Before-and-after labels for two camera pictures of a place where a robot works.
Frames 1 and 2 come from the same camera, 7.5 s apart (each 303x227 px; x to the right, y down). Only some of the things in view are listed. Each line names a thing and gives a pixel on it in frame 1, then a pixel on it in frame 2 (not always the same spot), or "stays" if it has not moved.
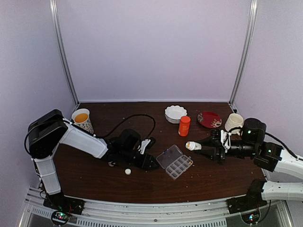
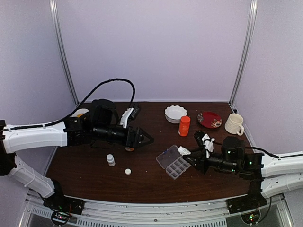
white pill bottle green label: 192,145 to 183,151
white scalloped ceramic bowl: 173,113 stays
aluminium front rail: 271,213 stays
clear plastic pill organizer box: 174,161 stays
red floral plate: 209,119 stays
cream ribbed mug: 234,120 stays
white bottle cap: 128,171 stays
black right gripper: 212,142 to 200,163
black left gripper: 146,164 to 135,142
